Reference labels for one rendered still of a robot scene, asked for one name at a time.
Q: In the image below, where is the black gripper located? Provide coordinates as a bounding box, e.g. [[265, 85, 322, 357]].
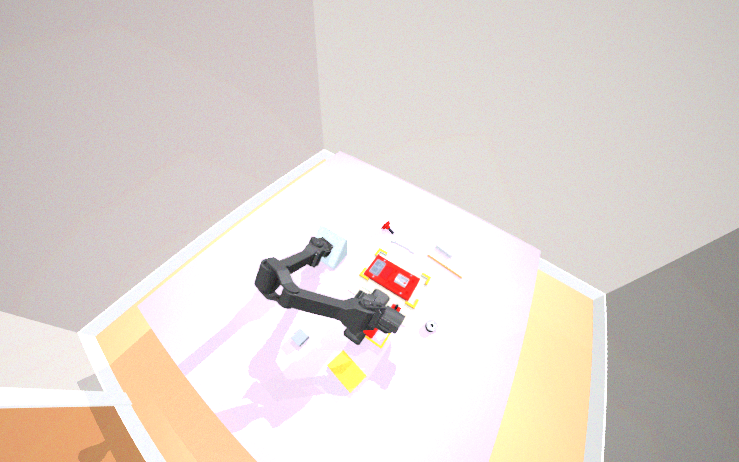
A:
[[343, 288, 390, 346]]

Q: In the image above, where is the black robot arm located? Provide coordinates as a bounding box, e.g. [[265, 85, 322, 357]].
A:
[[254, 237, 406, 334]]

